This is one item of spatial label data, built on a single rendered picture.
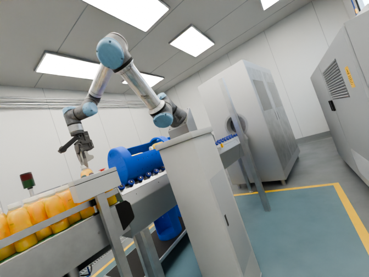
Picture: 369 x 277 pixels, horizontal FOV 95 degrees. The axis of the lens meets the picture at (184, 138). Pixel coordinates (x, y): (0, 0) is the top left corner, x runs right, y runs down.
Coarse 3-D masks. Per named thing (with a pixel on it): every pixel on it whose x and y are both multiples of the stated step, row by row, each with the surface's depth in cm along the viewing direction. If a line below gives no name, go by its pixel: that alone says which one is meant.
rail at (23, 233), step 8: (112, 192) 97; (72, 208) 82; (80, 208) 85; (56, 216) 77; (64, 216) 79; (40, 224) 73; (48, 224) 75; (16, 232) 68; (24, 232) 69; (32, 232) 71; (0, 240) 64; (8, 240) 66; (16, 240) 67; (0, 248) 64
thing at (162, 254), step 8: (152, 232) 219; (184, 232) 195; (160, 240) 193; (168, 240) 187; (176, 240) 182; (160, 248) 176; (168, 248) 172; (128, 256) 183; (136, 256) 178; (160, 256) 163; (128, 264) 168; (136, 264) 164; (112, 272) 165; (136, 272) 152
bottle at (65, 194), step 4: (68, 188) 89; (60, 192) 87; (64, 192) 86; (68, 192) 87; (60, 196) 85; (64, 196) 85; (68, 196) 86; (64, 200) 85; (68, 200) 86; (72, 200) 87; (64, 204) 85; (68, 204) 85; (72, 204) 86; (76, 204) 89; (68, 208) 85; (72, 216) 85; (76, 216) 86; (80, 216) 88; (72, 220) 85; (76, 220) 86
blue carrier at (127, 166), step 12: (144, 144) 155; (108, 156) 129; (120, 156) 117; (132, 156) 120; (144, 156) 126; (156, 156) 134; (120, 168) 121; (132, 168) 118; (144, 168) 126; (156, 168) 138; (120, 180) 124
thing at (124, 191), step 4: (228, 140) 230; (232, 140) 234; (224, 144) 216; (164, 172) 139; (156, 176) 132; (160, 176) 134; (144, 180) 125; (148, 180) 126; (152, 180) 128; (136, 184) 120; (140, 184) 121; (144, 184) 123; (128, 188) 115; (132, 188) 116; (136, 188) 117; (124, 192) 111
